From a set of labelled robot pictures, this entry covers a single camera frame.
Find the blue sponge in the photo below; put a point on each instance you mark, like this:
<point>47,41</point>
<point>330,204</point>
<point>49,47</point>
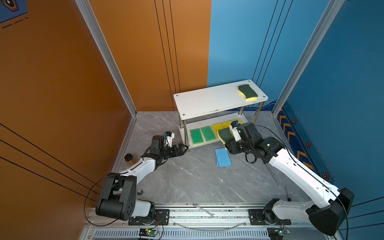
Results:
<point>222,158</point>

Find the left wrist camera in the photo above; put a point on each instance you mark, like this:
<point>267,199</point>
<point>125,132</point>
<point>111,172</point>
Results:
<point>168,139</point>

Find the black handled screwdriver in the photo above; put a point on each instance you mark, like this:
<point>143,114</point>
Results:
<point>289,199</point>

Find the left aluminium corner post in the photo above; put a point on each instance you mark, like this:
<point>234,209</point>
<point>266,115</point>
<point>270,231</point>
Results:
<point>99,38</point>

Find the green yellow wavy sponge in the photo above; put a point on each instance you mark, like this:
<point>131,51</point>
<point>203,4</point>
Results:
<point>247,92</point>

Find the brown jar black lid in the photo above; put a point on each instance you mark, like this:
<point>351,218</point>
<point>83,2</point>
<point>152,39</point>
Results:
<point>129,160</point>

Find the aluminium front rail frame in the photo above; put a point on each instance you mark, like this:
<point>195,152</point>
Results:
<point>201,222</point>

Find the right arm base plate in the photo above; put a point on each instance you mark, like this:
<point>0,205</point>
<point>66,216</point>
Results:
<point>257,217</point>

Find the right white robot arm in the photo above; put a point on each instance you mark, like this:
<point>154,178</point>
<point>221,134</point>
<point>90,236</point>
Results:
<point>328,206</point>

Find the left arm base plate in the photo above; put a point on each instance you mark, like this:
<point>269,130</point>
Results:
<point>162,215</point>

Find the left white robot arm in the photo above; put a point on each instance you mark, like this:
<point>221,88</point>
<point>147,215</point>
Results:
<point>118,197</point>

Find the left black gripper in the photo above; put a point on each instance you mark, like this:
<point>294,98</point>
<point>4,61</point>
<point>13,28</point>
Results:
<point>180,152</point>

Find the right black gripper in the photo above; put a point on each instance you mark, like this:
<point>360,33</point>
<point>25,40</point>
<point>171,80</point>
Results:
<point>231,147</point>

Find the white two-tier shelf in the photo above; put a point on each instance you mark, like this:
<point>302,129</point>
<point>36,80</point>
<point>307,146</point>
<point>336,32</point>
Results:
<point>214,105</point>

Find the left circuit board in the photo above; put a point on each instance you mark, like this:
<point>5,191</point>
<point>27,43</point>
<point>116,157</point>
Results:
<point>148,233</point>

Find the circuit board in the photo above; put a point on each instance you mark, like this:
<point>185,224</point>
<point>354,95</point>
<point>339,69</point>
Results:
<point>148,233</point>
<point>275,234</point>

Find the right aluminium corner post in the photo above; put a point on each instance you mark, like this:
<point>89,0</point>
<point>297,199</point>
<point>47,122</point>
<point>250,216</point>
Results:
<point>328,16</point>

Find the right circuit board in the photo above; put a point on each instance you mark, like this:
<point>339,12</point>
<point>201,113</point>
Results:
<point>275,234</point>

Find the aluminium corner post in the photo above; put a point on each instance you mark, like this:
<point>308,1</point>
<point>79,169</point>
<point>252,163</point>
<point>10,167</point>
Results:
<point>99,38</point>
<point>328,16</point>

